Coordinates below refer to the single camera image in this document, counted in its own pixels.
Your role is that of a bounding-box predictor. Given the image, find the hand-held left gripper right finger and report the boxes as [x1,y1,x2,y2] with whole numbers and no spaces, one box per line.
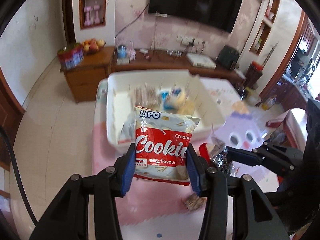
[186,142,290,240]

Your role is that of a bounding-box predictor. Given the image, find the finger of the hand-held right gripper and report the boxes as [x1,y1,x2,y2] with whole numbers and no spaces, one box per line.
[261,140,304,160]
[225,146,304,178]

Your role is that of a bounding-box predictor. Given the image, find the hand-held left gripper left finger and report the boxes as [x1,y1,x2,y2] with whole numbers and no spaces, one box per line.
[29,142,137,240]

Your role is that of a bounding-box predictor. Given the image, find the silver foil snack packet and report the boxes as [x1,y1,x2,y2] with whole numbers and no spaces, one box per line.
[199,132,238,177]

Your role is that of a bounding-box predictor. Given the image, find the small round cookie snack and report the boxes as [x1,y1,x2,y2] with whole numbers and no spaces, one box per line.
[184,192,207,211]

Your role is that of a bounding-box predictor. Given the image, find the red white cookie packet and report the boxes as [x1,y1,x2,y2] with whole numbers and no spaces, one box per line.
[134,105,202,187]

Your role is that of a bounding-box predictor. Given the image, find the clear packet of pale puffs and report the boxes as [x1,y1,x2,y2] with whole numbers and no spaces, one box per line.
[175,92,198,115]

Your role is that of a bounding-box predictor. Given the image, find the white plastic storage bin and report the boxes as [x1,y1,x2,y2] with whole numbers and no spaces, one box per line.
[106,69,227,153]

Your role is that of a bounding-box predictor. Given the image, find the clear bluish printed snack packet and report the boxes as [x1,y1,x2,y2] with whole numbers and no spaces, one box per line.
[160,87,183,110]

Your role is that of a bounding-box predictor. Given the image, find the clear cracker packet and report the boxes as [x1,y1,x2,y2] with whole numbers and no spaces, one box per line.
[131,85,159,104]

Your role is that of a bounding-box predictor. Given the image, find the white red plastic chair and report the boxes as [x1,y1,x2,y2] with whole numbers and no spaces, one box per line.
[284,108,309,153]

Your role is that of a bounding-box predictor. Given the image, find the red plastic stool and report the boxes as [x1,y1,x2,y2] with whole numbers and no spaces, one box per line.
[265,119,287,130]

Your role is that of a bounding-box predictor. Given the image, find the cartoon printed tablecloth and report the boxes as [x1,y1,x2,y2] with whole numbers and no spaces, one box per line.
[91,77,285,240]

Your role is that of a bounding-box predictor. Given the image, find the yellow oil bottle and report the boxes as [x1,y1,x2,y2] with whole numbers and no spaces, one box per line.
[261,95,277,110]

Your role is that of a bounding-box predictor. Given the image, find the white plastic jug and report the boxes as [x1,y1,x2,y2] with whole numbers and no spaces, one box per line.
[246,87,262,105]

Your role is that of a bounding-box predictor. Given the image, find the dark brown ceramic pot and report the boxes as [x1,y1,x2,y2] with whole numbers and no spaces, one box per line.
[236,85,247,100]

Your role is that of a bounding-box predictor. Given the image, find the wicker basket with red lid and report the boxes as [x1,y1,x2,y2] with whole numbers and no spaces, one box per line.
[246,61,264,88]

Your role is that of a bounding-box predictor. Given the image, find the small wooden side cabinet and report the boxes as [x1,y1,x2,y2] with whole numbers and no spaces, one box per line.
[60,46,115,103]

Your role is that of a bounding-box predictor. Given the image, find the dark green air fryer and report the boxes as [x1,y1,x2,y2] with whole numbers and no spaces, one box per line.
[216,44,239,70]

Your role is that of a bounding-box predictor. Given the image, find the long wooden tv cabinet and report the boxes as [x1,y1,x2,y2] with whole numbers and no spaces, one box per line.
[111,49,247,85]

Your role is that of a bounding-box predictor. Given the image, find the white set-top box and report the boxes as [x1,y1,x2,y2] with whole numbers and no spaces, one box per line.
[186,53,217,69]

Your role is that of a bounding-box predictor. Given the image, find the red round tin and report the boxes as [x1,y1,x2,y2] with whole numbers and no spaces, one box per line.
[57,43,84,69]

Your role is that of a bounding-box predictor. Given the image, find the basket of fruit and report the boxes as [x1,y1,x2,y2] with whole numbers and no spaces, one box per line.
[81,38,106,55]

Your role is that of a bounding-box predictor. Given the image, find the brown wooden door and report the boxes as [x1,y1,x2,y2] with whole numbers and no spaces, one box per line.
[0,67,25,173]

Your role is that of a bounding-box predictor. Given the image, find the pink dumbbell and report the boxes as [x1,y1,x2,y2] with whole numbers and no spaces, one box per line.
[84,4,93,27]
[93,2,102,25]

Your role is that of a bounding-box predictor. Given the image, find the black flat television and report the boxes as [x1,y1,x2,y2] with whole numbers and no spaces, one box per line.
[148,0,244,33]

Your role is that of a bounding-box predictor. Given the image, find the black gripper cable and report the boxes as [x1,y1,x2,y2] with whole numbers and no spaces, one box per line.
[0,125,38,225]

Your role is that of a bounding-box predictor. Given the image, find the white wall socket row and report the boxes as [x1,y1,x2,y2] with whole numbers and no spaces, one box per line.
[176,34,205,46]

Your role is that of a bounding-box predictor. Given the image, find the black television cable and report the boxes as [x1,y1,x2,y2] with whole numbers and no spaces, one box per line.
[115,1,150,47]

